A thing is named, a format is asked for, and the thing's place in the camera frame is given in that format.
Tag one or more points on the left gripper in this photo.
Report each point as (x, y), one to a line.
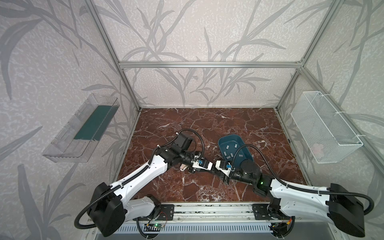
(193, 167)

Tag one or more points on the teal plastic tray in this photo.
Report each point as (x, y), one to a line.
(235, 143)

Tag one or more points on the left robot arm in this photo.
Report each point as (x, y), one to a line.
(112, 205)

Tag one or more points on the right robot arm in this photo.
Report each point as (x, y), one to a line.
(333, 205)

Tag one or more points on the pink object in basket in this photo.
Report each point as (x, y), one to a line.
(318, 150)

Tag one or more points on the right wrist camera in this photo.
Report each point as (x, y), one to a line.
(224, 168)

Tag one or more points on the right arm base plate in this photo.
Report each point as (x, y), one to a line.
(261, 212)

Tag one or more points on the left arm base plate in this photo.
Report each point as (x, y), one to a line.
(164, 212)

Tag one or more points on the aluminium mounting rail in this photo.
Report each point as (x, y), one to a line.
(210, 213)

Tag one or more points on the white wire mesh basket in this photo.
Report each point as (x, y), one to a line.
(320, 122)

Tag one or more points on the clear plastic wall bin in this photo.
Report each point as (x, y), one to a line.
(79, 138)

